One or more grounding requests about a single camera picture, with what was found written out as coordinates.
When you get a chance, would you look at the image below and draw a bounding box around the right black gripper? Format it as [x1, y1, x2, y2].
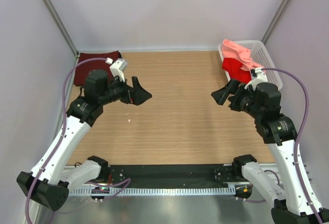
[212, 78, 264, 119]

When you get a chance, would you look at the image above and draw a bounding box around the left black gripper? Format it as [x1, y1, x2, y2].
[99, 73, 151, 105]

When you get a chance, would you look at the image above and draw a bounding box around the dark red t shirt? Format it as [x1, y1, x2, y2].
[74, 51, 121, 86]

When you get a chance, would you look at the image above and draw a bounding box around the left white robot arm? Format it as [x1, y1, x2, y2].
[16, 70, 152, 211]

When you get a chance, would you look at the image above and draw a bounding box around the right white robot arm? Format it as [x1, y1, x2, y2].
[211, 79, 328, 223]

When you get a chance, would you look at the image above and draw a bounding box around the bright red t shirt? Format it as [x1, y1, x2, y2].
[222, 58, 251, 84]

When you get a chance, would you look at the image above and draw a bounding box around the pink t shirt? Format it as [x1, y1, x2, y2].
[221, 39, 264, 71]

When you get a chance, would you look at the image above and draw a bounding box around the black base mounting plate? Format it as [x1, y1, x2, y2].
[93, 164, 247, 189]

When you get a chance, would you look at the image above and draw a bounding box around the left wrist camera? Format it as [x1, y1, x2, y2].
[109, 59, 128, 82]

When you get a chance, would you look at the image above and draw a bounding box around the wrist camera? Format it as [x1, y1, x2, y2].
[109, 59, 128, 82]
[244, 67, 268, 90]

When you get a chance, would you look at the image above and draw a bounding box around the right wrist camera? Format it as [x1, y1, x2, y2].
[244, 67, 268, 90]

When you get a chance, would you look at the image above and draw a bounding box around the white slotted cable duct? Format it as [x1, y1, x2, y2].
[69, 185, 235, 197]

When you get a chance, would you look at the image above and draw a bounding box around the right aluminium frame post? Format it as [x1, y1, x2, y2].
[261, 0, 292, 44]

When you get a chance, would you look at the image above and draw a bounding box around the aluminium frame post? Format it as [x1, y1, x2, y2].
[261, 0, 292, 44]
[42, 0, 79, 58]

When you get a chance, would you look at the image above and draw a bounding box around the left aluminium frame post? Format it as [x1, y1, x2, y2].
[42, 0, 79, 58]

